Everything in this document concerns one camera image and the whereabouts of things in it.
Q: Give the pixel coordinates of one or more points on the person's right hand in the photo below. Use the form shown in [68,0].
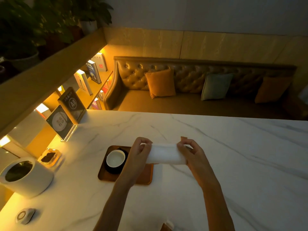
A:
[197,163]

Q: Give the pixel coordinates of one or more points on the person's left hand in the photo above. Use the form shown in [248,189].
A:
[134,161]

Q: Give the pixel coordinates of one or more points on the person's right thumb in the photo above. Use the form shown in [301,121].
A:
[182,149]

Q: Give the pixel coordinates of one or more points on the person's left thumb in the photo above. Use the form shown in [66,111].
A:
[146,149]

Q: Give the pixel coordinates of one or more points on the white cloth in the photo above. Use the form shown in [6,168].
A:
[166,154]

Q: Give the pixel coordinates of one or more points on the person's right forearm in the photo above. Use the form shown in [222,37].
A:
[217,209]

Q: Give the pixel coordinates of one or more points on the person's left forearm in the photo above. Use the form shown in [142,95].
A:
[115,204]

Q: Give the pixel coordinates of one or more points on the brown wooden tray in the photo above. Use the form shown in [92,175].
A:
[144,176]

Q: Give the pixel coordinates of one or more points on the white cup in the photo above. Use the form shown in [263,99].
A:
[115,158]

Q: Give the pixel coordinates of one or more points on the black saucer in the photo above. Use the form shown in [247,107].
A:
[113,169]

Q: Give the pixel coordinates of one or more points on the brown tufted leather sofa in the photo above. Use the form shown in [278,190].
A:
[192,103]

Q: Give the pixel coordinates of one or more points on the orange cushion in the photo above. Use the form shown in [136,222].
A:
[160,84]

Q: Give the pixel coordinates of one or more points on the pink book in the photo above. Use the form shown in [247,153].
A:
[96,104]

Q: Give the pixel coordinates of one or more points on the teal cushion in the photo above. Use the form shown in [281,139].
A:
[216,86]

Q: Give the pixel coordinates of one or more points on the small brown and white object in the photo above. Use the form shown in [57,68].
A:
[167,226]

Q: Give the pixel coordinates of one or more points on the wooden table number sign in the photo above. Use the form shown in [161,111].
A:
[72,104]

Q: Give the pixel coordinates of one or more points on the clear acrylic sign stand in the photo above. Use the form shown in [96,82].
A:
[60,122]

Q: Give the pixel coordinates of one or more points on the white thick book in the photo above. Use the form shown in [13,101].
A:
[83,81]

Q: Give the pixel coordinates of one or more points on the dark blue book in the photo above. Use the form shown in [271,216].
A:
[93,72]

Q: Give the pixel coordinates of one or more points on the glass ashtray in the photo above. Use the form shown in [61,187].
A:
[50,157]

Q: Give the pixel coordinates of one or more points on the white book with red print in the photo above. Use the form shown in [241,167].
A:
[99,62]

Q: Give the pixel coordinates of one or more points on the brown cushion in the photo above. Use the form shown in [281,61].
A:
[272,90]

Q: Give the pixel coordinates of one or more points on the lit white box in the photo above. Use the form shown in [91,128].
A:
[43,110]

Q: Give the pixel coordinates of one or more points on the white round bin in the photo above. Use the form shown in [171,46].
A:
[31,185]

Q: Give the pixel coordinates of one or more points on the wooden bookshelf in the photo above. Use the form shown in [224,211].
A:
[36,86]

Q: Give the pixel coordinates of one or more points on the small round call button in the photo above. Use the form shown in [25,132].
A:
[25,216]

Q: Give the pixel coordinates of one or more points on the green plant in white pot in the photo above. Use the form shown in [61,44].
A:
[90,15]

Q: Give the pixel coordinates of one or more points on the green plant in dark pot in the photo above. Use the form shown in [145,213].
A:
[55,19]

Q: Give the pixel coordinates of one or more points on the large green potted plant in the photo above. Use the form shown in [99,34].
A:
[19,33]

